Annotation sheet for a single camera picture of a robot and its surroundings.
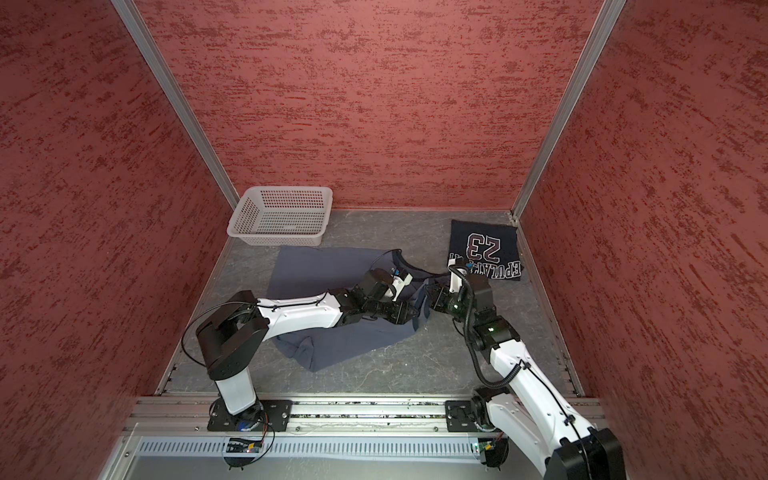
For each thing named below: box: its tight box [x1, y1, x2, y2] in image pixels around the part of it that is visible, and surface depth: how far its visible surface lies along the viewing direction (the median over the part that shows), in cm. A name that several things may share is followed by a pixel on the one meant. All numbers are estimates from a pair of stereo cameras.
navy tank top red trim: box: [448, 220, 522, 280], surface depth 109 cm
